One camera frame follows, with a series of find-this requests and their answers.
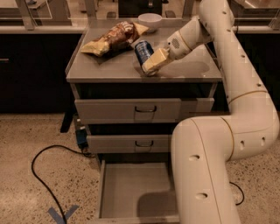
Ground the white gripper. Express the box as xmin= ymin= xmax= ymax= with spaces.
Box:
xmin=142 ymin=30 xmax=193 ymax=76

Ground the blue pepsi can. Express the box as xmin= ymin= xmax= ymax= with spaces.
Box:
xmin=135 ymin=40 xmax=154 ymax=68

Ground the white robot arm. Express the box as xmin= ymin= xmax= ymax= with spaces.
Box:
xmin=142 ymin=0 xmax=279 ymax=224

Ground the grey drawer cabinet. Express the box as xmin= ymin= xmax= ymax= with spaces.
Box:
xmin=65 ymin=17 xmax=226 ymax=165

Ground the grey top drawer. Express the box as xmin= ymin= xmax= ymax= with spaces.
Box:
xmin=75 ymin=98 xmax=214 ymax=124

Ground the grey middle drawer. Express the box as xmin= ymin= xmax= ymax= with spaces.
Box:
xmin=87 ymin=135 xmax=171 ymax=153

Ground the grey open bottom drawer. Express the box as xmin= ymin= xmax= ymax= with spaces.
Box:
xmin=88 ymin=161 xmax=179 ymax=224

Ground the long back counter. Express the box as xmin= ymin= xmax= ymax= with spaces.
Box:
xmin=0 ymin=19 xmax=280 ymax=34

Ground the white bowl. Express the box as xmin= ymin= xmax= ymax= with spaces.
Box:
xmin=138 ymin=13 xmax=162 ymax=33

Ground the brown yellow chip bag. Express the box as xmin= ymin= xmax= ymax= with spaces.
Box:
xmin=80 ymin=21 xmax=149 ymax=57

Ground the blue power adapter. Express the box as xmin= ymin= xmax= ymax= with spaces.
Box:
xmin=75 ymin=129 xmax=88 ymax=149

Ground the blue tape floor mark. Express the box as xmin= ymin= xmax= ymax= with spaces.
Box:
xmin=47 ymin=205 xmax=79 ymax=224

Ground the black cable left floor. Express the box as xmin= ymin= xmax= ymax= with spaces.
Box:
xmin=31 ymin=144 xmax=96 ymax=224

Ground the black cable floor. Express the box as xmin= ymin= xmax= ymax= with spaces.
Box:
xmin=31 ymin=144 xmax=96 ymax=224
xmin=228 ymin=181 xmax=245 ymax=207

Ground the black cable right floor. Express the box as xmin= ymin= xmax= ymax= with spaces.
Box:
xmin=228 ymin=181 xmax=245 ymax=207

